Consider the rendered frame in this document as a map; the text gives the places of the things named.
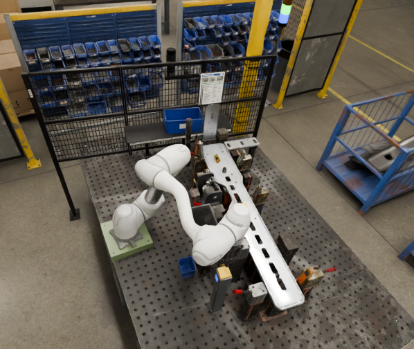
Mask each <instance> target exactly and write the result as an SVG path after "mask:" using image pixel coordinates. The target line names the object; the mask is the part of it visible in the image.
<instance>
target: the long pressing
mask: <svg viewBox="0 0 414 349"><path fill-rule="evenodd" d="M203 149H204V158H205V163H206V165H207V168H208V170H209V172H212V173H213V174H214V180H215V183H216V184H219V185H221V186H223V187H225V188H226V190H227V192H228V194H229V196H230V198H231V201H232V202H231V203H230V205H229V207H228V209H229V208H230V207H231V206H232V205H233V204H237V200H236V198H235V196H234V194H235V193H237V194H238V196H239V198H240V200H241V202H242V203H247V205H248V207H247V208H249V210H250V212H251V222H252V223H253V225H254V227H255V231H252V230H251V228H250V227H249V229H248V231H247V233H246V234H245V236H244V237H246V238H247V240H248V241H249V244H250V245H251V248H250V250H249V254H250V256H251V258H252V261H253V263H254V265H255V267H256V269H257V270H258V273H259V275H260V277H261V279H262V282H263V283H264V286H265V287H266V289H267V292H268V295H269V297H270V299H271V301H272V303H273V305H274V307H275V308H276V309H277V310H280V311H283V310H287V309H289V308H292V307H295V306H298V305H302V304H303V303H304V301H305V297H304V295H303V293H302V292H301V290H300V287H299V286H298V284H297V282H296V280H295V278H294V277H293V275H292V273H291V271H290V269H289V268H288V266H287V263H286V262H285V260H284V258H283V256H282V254H281V253H280V251H279V249H278V247H277V246H276V243H275V242H274V240H273V238H272V237H271V234H270V232H269V231H268V229H267V227H266V225H265V223H264V222H263V220H262V218H261V216H260V214H259V212H258V210H257V208H256V207H255V205H254V203H253V201H252V200H251V198H250V196H249V194H248V193H247V191H246V188H245V187H244V185H243V177H242V175H241V173H240V171H239V170H238V168H237V166H236V164H235V162H234V160H233V158H232V157H231V155H230V153H229V151H228V150H227V148H226V146H225V145H224V144H223V143H216V144H211V145H203ZM216 154H218V155H219V158H220V160H221V161H220V162H219V163H217V162H216V160H215V158H214V156H215V155H216ZM223 167H226V168H227V170H226V173H223V172H222V169H223ZM225 177H229V179H230V180H231V181H227V180H226V178H225ZM236 182H237V183H236ZM230 185H233V186H234V188H235V190H231V188H230ZM255 235H259V236H260V239H261V241H262V244H258V242H257V240H256V238H255ZM255 248H256V249H255ZM263 248H265V249H266V250H267V253H268V254H269V256H270V258H268V259H266V258H265V256H264V254H263V252H262V249H263ZM269 263H273V264H274V266H275V268H276V270H277V272H278V274H280V277H279V278H281V279H282V281H283V283H284V285H285V287H286V290H284V291H282V290H281V288H280V286H279V284H278V281H277V279H279V278H276V274H274V273H273V272H272V270H271V268H270V266H269ZM284 274H285V275H284ZM270 278H271V279H270Z"/></svg>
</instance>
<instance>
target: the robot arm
mask: <svg viewBox="0 0 414 349"><path fill-rule="evenodd" d="M189 160H190V150H189V149H188V148H187V147H186V146H185V145H182V144H175V145H171V146H169V147H167V148H165V149H163V150H161V151H160V152H159V153H157V154H156V155H154V156H152V157H150V158H148V159H147V160H146V159H143V160H140V161H138V162H137V163H136V165H135V168H134V169H135V171H136V174H137V176H138V177H139V178H140V179H141V180H142V181H143V182H145V183H146V184H147V185H149V188H148V189H147V190H144V191H143V192H142V193H141V195H140V196H139V197H138V198H137V199H136V200H135V201H134V202H133V203H131V204H122V205H120V206H119V207H117V208H116V210H115V211H114V214H113V218H112V222H113V229H110V230H109V233H110V234H111V235H112V236H113V238H114V239H115V241H116V243H117V244H118V246H119V249H120V250H122V249H124V248H125V247H126V246H128V245H132V246H133V248H136V247H137V245H136V243H135V242H136V241H138V240H142V239H143V238H144V236H143V235H142V234H141V233H140V231H139V230H138V228H139V227H140V226H141V224H142V223H143V222H145V221H146V220H148V219H149V218H151V217H153V216H154V215H156V214H157V213H158V212H159V211H160V210H161V209H162V208H163V206H164V203H165V198H164V196H163V193H164V191H166V192H168V193H171V194H173V195H174V197H175V199H176V201H177V207H178V210H179V216H180V220H181V224H182V227H183V229H184V231H185V232H186V233H187V234H188V236H189V237H190V238H191V239H192V240H193V246H194V247H193V248H192V257H193V259H194V261H195V262H196V263H197V264H199V265H201V266H209V265H212V264H214V263H216V262H217V261H218V260H219V259H222V261H224V264H225V267H228V266H229V264H230V261H232V260H233V257H234V258H236V256H237V255H238V253H239V252H240V250H241V249H242V248H243V247H244V245H243V243H242V242H243V239H244V236H245V234H246V233H247V231H248V229H249V226H250V223H251V212H250V210H249V208H247V207H246V206H245V205H244V204H239V203H237V204H233V205H232V206H231V207H230V208H229V209H228V211H227V214H225V216H224V217H223V218H222V220H221V221H220V223H219V224H218V225H217V226H209V225H204V226H199V225H197V224H196V223H195V221H194V220H193V216H192V210H191V206H190V200H189V196H188V193H187V191H186V189H185V188H184V187H183V186H182V184H180V183H179V182H178V181H177V180H176V179H175V178H174V177H175V176H176V175H177V174H178V173H179V172H180V171H181V170H182V169H183V168H184V167H185V166H186V165H187V164H188V162H189Z"/></svg>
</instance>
